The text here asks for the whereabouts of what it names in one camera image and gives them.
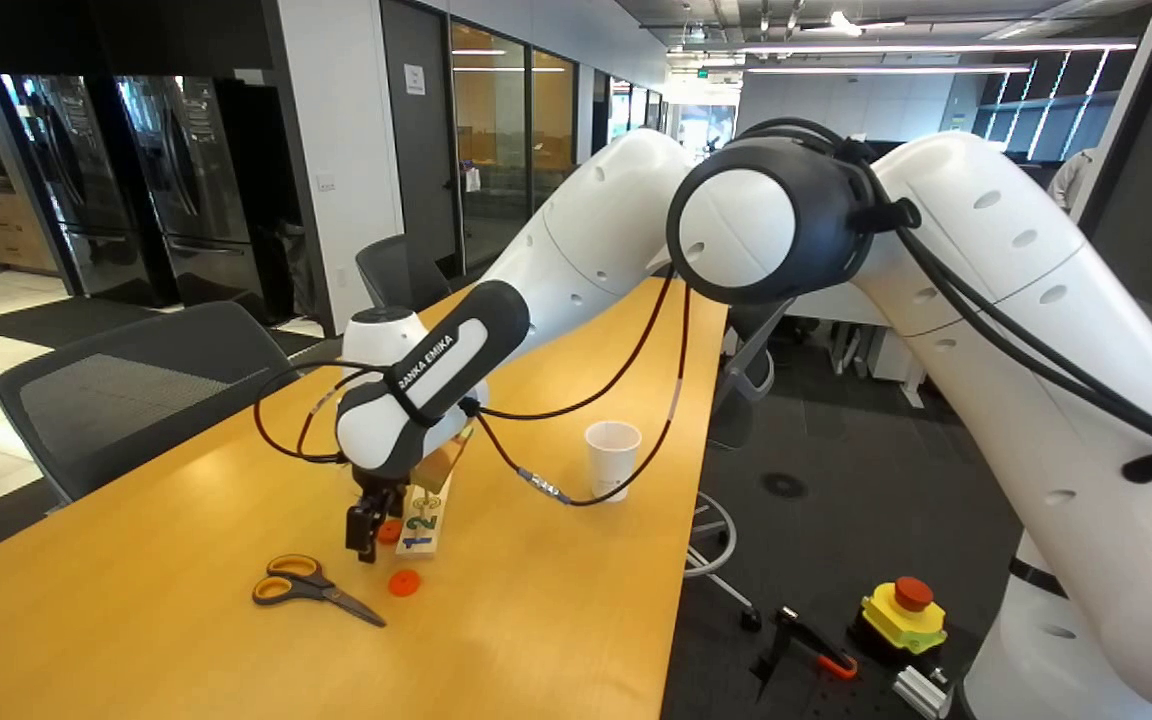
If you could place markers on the yellow red emergency stop button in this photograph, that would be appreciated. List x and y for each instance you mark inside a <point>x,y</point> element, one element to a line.
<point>906,618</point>

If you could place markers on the orange round block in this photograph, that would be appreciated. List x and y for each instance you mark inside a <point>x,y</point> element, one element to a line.
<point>394,533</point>
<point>407,581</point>

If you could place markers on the grey chair base with footring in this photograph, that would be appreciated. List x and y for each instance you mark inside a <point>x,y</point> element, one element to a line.
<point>720,567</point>

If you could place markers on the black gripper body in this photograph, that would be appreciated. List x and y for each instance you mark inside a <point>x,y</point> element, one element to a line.
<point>379,494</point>

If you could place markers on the black framed glass doors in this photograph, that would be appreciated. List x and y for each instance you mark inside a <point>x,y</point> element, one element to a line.
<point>151,163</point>

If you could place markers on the white office desk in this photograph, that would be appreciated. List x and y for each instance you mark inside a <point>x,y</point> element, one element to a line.
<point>858,326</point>

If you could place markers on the white paper door sign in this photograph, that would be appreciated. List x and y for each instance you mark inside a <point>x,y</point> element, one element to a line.
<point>415,80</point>

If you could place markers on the white paper cup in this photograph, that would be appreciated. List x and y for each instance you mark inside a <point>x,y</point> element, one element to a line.
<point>613,460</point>

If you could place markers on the grey mesh office chair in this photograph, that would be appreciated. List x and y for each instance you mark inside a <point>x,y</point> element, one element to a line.
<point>151,387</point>
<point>753,354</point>
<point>402,275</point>

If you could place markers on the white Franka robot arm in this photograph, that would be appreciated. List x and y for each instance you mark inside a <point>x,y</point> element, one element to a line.
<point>1002,265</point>

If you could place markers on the silver metal box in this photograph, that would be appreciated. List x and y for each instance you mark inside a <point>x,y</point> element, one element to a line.
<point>927,689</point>

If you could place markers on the round floor outlet cover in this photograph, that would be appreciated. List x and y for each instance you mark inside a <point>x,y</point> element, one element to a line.
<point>783,481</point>

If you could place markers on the brown wrist camera board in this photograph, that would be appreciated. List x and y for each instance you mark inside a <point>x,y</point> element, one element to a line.
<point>434,469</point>

